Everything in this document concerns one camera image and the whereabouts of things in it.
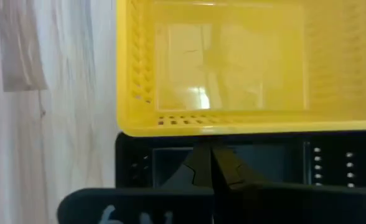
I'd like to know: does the black plastic basket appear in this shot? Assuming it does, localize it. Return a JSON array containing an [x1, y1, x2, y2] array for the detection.
[[114, 132, 366, 189]]

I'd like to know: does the yellow plastic basket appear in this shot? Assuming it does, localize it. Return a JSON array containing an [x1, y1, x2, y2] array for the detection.
[[116, 0, 366, 138]]

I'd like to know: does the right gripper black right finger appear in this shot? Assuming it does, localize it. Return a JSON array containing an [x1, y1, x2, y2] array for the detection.
[[213, 146, 265, 189]]

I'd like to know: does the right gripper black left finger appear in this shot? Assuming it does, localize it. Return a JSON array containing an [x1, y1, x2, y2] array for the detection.
[[161, 140, 214, 189]]

